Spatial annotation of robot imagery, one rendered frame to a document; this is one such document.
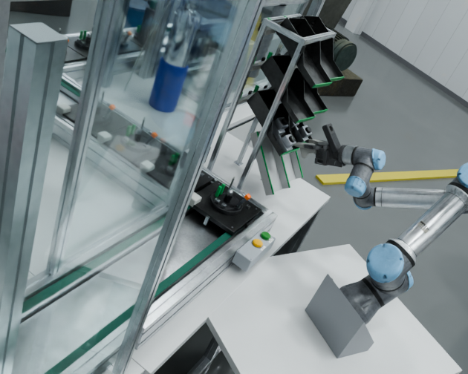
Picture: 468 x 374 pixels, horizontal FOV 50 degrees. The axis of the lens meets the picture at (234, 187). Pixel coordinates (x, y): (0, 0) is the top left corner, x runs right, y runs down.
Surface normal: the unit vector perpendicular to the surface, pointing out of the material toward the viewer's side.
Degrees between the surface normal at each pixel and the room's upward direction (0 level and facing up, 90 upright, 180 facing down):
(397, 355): 0
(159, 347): 0
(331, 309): 90
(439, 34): 90
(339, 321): 90
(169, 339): 0
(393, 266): 53
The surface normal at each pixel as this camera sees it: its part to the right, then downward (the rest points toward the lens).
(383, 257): -0.42, -0.40
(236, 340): 0.33, -0.78
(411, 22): -0.81, 0.04
